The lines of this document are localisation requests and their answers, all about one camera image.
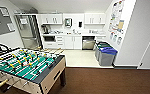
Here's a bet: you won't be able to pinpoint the small blue wall poster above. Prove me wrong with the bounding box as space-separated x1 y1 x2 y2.
109 32 116 40

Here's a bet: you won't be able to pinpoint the wooden foosball table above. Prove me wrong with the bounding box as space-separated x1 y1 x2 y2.
0 46 67 94

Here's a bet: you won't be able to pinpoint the black built-in microwave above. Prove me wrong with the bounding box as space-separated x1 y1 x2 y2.
43 35 56 43

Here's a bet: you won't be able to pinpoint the white single drawer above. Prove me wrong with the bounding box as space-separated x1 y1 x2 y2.
43 41 57 50

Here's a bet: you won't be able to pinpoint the white drawer stack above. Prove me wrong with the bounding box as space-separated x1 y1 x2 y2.
94 34 107 44
55 34 65 50

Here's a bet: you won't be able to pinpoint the stainless steel dishwasher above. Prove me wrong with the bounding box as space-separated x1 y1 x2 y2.
81 35 96 51

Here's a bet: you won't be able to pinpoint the green recycling bins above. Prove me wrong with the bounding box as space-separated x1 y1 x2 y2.
93 40 110 60

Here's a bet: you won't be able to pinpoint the small green wall poster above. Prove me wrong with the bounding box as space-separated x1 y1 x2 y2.
112 34 119 43

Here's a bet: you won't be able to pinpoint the green lidded trash bin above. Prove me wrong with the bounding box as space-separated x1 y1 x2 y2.
95 42 114 63

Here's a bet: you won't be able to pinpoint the black soap dispenser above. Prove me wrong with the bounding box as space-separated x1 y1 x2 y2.
78 21 83 29

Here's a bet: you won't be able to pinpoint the grey bulletin board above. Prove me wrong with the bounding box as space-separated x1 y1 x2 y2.
0 4 17 38

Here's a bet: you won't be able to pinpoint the steel refrigerator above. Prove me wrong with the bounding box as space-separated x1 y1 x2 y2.
14 13 43 50

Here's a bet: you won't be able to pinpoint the steel paper towel dispenser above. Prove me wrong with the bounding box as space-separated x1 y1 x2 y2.
64 17 73 28

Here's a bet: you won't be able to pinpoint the large printed wall chart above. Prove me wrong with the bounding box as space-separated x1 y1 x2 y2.
107 0 127 36

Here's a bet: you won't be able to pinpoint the blue lidded trash bin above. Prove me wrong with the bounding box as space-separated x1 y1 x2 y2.
98 47 119 67

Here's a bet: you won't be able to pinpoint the small pale wall poster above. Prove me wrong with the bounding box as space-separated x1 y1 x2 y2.
116 36 123 46

